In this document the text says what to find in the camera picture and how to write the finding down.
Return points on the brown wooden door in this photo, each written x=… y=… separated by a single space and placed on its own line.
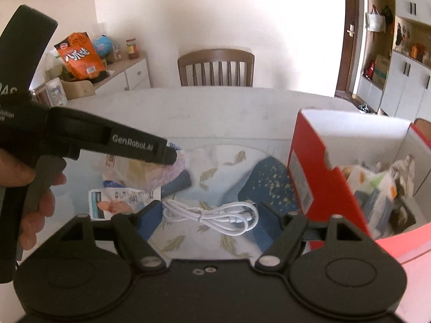
x=349 y=46

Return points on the brown wooden chair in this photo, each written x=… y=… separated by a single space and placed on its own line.
x=217 y=67

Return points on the person left hand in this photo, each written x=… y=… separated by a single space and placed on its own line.
x=40 y=202

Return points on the white lidded jar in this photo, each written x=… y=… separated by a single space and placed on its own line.
x=55 y=93

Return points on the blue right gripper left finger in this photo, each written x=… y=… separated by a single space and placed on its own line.
x=148 y=219

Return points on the white wall cabinets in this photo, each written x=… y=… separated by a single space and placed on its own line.
x=395 y=78

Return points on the silver foil snack bag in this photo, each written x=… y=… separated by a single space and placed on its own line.
x=403 y=173

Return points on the orange chip bag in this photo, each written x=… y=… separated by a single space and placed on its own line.
x=80 y=56

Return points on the dark seaweed snack packet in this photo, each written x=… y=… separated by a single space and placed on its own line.
x=401 y=217

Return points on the white sideboard cabinet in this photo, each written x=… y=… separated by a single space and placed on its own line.
x=125 y=75

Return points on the white orange snack packet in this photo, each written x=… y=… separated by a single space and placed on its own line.
x=106 y=202

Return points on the white grey orange package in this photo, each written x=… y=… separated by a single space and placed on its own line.
x=374 y=193

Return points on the blue small snack packet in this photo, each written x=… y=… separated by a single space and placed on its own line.
x=181 y=182

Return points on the clear bread package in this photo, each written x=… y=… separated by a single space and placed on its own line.
x=138 y=174

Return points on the red cardboard shoe box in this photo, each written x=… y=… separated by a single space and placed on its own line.
x=324 y=141

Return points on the white tote bag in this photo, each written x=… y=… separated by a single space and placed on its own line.
x=375 y=22

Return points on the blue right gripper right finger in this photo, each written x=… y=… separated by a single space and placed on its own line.
x=269 y=226

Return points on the red lidded jar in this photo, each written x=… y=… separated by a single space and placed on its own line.
x=132 y=48

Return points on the blue globe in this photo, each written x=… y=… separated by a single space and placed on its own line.
x=103 y=46

